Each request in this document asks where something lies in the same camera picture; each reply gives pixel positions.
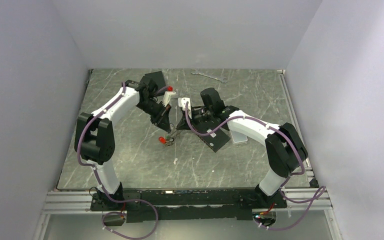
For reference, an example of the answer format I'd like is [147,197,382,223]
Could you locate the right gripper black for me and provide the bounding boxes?
[176,107,214,133]

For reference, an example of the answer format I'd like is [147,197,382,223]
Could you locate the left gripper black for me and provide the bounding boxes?
[135,97,172,133]

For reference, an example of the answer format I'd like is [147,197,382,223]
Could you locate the red key tag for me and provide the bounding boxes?
[158,136,167,145]

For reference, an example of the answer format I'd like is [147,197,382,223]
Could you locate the large metal keyring disc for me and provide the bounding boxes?
[164,129,182,147]

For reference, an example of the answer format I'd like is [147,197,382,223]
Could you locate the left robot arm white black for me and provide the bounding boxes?
[74,76,175,210]

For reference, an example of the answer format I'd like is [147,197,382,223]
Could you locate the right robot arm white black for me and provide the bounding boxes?
[176,87,308,208]

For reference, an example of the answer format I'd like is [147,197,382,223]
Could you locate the plain black box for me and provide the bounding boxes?
[144,70,166,90]

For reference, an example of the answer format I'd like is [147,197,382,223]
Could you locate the white small router box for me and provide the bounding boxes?
[230,131,248,144]

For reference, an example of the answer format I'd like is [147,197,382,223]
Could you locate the silver wrench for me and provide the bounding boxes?
[190,68,228,84]

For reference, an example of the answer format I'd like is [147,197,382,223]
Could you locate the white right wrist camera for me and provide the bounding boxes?
[178,97,192,118]

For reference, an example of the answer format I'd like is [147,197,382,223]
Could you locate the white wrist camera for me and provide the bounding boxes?
[159,85,177,110]
[178,97,192,118]

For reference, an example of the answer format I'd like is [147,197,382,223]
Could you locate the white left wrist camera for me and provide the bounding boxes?
[159,85,177,110]

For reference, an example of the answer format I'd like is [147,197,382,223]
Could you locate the black network switch with label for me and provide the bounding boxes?
[199,129,231,153]

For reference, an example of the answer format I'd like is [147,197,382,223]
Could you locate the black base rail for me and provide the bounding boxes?
[90,187,287,223]

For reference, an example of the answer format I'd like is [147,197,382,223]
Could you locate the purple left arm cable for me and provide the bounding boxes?
[76,82,160,239]

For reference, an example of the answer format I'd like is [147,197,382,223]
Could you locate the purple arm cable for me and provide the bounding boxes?
[183,100,327,232]
[76,82,160,239]

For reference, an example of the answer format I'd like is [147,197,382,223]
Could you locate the aluminium frame profile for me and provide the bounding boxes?
[42,187,332,214]

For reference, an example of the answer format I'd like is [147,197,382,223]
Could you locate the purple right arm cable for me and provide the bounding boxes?
[183,100,327,232]

